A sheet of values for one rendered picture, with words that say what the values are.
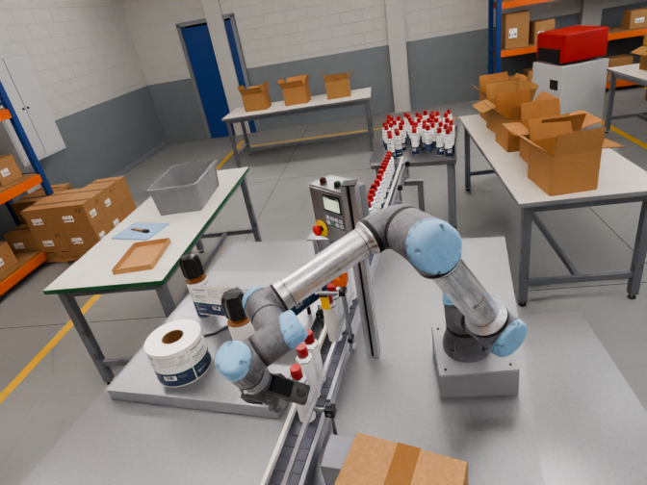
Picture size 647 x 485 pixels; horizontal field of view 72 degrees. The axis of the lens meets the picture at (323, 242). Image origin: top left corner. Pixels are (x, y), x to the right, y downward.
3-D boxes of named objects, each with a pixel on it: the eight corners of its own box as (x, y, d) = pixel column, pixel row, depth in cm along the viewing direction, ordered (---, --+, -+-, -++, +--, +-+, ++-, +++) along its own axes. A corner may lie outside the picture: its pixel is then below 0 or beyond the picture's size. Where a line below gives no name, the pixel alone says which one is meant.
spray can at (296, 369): (302, 409, 139) (289, 360, 130) (318, 411, 138) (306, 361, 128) (297, 423, 135) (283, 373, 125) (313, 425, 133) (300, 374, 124)
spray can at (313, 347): (313, 374, 152) (302, 326, 143) (327, 375, 150) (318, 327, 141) (309, 386, 148) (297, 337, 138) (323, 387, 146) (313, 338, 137)
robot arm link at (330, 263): (392, 185, 116) (230, 291, 108) (416, 196, 107) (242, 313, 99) (405, 220, 122) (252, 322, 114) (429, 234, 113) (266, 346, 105)
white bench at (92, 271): (197, 249, 461) (173, 176, 424) (268, 242, 448) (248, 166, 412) (97, 391, 295) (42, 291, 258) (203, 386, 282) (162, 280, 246)
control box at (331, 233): (339, 224, 158) (330, 173, 149) (373, 237, 145) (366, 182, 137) (317, 236, 153) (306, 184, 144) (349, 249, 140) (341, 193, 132)
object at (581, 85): (530, 123, 652) (533, 33, 597) (570, 115, 653) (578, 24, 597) (556, 135, 590) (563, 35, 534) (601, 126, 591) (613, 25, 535)
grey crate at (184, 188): (180, 189, 385) (171, 165, 375) (224, 183, 380) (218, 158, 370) (153, 218, 332) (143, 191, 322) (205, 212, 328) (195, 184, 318)
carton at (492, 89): (470, 127, 413) (469, 86, 396) (519, 119, 408) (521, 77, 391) (484, 140, 372) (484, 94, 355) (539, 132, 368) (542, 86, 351)
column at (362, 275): (369, 349, 165) (343, 180, 135) (380, 350, 164) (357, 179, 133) (367, 358, 162) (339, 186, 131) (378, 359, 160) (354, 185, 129)
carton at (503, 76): (468, 115, 448) (467, 77, 431) (514, 109, 442) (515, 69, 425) (477, 125, 414) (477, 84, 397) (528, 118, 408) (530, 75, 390)
